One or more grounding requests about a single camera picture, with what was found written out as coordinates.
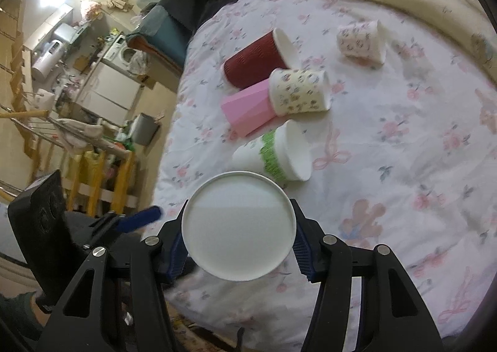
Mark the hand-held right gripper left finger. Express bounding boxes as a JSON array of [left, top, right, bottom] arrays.
[[37, 209, 192, 352]]

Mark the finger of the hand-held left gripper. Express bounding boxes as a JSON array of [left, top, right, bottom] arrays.
[[83, 205, 164, 249]]

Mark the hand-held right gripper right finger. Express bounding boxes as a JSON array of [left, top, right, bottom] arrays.
[[289, 199, 445, 352]]

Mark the plain white paper cup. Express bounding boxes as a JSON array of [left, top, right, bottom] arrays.
[[181, 171, 298, 282]]

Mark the person's left forearm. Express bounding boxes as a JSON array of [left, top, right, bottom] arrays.
[[0, 292, 52, 342]]

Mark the white cup with green band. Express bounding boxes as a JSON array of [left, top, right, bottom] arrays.
[[232, 119, 312, 184]]

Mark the pink faceted cup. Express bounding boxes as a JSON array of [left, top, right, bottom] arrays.
[[221, 79, 278, 138]]

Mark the cream floral paper cup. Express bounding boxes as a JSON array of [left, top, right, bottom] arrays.
[[269, 68, 332, 117]]

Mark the dark red ribbed cup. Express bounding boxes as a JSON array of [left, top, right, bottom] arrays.
[[223, 28, 301, 89]]

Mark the small pink floral cup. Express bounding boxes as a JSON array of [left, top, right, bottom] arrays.
[[336, 19, 386, 65]]

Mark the yellow wooden drying rack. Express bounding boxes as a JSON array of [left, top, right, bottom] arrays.
[[0, 104, 137, 218]]

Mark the grey trash bin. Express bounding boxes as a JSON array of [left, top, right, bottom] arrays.
[[131, 113, 161, 146]]

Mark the white towel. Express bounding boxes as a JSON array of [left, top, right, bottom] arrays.
[[50, 117, 105, 151]]

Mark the white refrigerator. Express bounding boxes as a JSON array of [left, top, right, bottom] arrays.
[[75, 63, 142, 125]]

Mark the floral white bedsheet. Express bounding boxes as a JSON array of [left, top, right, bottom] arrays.
[[153, 0, 497, 341]]

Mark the white water heater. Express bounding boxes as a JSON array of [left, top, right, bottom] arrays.
[[31, 39, 63, 82]]

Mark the white washing machine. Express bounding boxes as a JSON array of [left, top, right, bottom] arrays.
[[103, 36, 139, 70]]

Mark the teal cushion pile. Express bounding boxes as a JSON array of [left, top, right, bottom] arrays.
[[127, 3, 195, 71]]

